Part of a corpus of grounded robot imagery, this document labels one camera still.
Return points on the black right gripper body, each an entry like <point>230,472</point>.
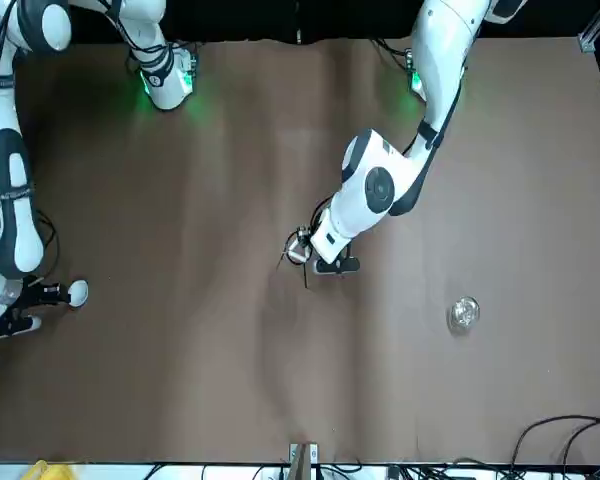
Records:
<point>21,296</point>

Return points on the aluminium frame post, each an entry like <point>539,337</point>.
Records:
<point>597,25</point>
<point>302,462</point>

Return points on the yellow bag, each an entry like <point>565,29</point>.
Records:
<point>50,471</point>

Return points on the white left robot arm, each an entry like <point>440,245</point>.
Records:
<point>440,60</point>

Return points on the white crucible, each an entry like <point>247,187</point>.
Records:
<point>77,293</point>

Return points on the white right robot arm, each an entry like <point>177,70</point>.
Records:
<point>15,225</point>

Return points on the white clay triangle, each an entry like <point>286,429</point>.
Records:
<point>298,257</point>

